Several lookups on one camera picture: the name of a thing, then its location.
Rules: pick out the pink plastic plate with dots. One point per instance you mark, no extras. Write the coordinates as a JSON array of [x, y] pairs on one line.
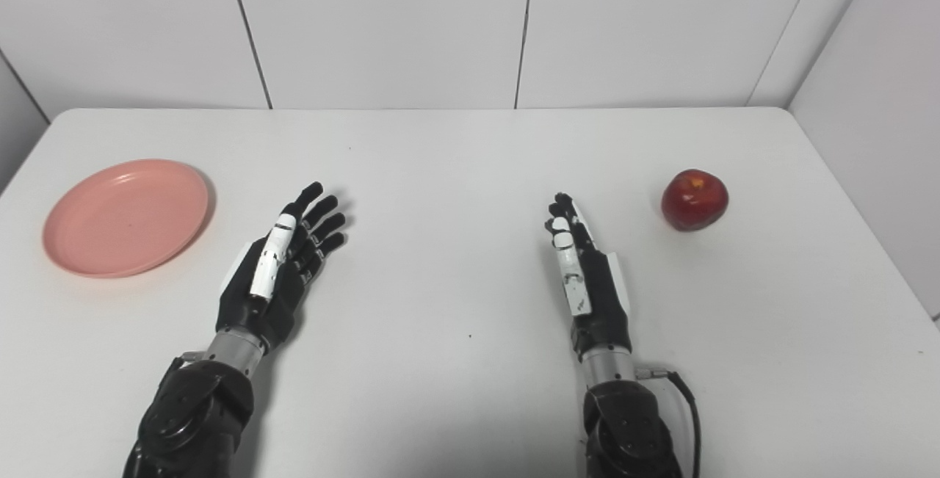
[[125, 217]]

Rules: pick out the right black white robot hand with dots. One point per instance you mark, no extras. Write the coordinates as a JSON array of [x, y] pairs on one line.
[[598, 294]]

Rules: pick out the red apple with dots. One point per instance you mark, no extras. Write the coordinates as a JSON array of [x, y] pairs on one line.
[[694, 203]]

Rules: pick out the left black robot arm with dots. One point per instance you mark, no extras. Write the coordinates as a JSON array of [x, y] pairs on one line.
[[191, 412]]

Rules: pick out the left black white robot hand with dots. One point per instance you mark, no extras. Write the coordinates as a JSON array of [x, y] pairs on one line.
[[283, 294]]

